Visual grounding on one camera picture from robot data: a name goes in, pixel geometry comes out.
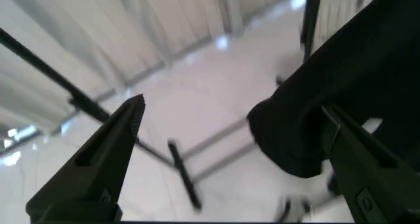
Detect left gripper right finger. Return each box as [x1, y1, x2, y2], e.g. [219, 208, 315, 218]
[320, 104, 420, 223]

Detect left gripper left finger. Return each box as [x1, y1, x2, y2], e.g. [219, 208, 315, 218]
[25, 93, 146, 223]

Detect black garment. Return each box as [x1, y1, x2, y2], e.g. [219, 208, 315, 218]
[246, 0, 420, 179]

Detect black clothes rack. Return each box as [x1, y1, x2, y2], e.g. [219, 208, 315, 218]
[0, 0, 324, 212]

